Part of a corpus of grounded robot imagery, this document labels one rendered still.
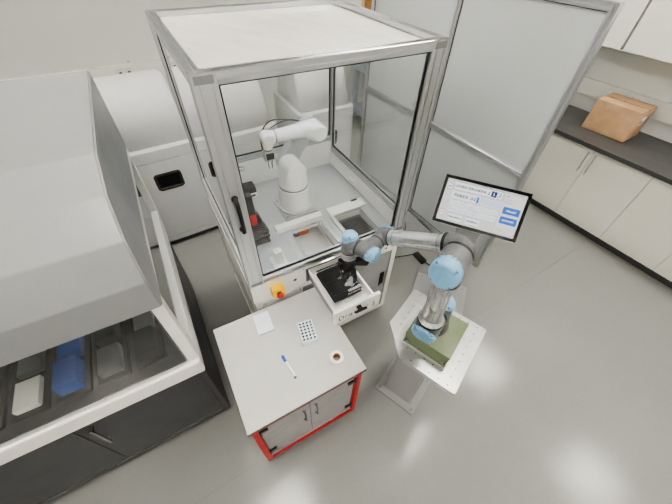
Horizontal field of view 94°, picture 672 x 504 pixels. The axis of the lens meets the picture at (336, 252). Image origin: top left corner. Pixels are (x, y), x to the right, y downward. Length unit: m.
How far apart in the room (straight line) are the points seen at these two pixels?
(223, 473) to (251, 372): 0.86
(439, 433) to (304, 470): 0.90
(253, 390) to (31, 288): 0.95
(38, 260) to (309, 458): 1.80
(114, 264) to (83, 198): 0.21
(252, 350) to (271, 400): 0.28
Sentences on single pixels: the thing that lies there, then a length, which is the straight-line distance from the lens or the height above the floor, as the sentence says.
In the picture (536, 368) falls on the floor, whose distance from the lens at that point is 2.98.
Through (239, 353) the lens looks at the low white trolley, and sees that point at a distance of 1.78.
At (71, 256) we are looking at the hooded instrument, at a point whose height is 1.64.
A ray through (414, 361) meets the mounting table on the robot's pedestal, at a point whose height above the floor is 0.76.
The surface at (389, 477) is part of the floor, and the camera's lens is 2.37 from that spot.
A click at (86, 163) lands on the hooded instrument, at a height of 1.77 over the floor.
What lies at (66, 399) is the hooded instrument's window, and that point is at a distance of 1.67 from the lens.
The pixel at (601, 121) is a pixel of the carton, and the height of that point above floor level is 1.01.
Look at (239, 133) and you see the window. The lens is 1.24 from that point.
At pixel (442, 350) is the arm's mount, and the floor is 0.86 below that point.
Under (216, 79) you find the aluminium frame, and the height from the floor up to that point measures 1.97.
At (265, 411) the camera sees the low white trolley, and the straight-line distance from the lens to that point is 1.64.
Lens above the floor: 2.32
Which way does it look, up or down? 47 degrees down
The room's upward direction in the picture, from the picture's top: 2 degrees clockwise
